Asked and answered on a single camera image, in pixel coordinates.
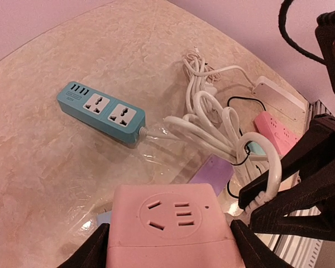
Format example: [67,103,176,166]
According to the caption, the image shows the aluminium front frame rail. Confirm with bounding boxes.
[256,100,331,267]

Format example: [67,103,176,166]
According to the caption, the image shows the white power strip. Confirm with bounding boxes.
[252,76,306,121]

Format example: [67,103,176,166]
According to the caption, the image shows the light blue small plug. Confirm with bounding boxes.
[96,211,112,227]

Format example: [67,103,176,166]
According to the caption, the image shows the black usb cable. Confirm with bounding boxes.
[226,96,267,199]

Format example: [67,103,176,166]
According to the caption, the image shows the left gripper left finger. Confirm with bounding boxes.
[58,223,110,268]

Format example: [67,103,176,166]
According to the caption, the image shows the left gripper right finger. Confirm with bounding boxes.
[230,220,293,268]

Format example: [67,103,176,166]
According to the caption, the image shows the pink triangular power strip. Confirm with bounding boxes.
[253,111,300,156]

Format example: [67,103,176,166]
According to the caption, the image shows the teal plug adapter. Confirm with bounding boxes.
[247,141,266,155]

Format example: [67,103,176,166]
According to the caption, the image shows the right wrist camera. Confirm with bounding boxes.
[278,1,335,94]

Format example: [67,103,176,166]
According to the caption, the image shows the pink small plug adapter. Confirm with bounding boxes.
[106,184,244,267]

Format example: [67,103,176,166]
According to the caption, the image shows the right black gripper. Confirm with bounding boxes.
[249,114,335,241]

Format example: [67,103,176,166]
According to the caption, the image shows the teal power strip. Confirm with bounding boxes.
[57,82,146,144]

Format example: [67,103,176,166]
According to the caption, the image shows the white teal strip cord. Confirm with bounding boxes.
[141,90,283,213]

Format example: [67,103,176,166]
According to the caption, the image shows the purple power strip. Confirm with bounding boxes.
[189,155,234,196]

